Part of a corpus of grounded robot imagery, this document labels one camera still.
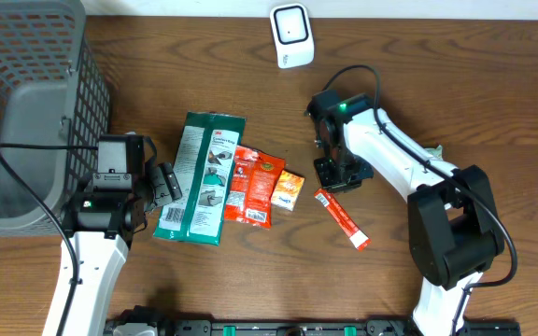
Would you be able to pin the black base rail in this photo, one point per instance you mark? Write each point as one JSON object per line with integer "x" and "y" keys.
{"x": 380, "y": 327}

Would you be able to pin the white barcode scanner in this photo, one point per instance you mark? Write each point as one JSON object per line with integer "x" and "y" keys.
{"x": 292, "y": 35}

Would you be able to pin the grey plastic mesh basket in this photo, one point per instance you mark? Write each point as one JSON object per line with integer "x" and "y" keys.
{"x": 54, "y": 105}

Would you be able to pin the green white packet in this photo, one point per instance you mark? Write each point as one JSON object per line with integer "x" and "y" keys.
{"x": 203, "y": 166}

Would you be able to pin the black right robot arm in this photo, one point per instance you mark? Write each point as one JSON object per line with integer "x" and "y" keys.
{"x": 453, "y": 238}

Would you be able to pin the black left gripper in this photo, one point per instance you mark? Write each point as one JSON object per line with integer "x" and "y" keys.
{"x": 162, "y": 185}

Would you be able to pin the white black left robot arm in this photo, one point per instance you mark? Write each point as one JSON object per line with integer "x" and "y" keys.
{"x": 93, "y": 252}

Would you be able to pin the red stick packet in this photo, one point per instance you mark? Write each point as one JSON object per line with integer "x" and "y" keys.
{"x": 356, "y": 236}

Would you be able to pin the mint green snack packet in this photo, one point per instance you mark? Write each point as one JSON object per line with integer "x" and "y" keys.
{"x": 434, "y": 153}

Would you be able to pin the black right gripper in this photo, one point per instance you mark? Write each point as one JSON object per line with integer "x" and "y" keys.
{"x": 332, "y": 184}

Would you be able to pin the orange white small packet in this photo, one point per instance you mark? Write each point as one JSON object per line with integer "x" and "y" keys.
{"x": 287, "y": 190}

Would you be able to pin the red snack bag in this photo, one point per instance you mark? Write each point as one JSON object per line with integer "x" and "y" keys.
{"x": 253, "y": 182}

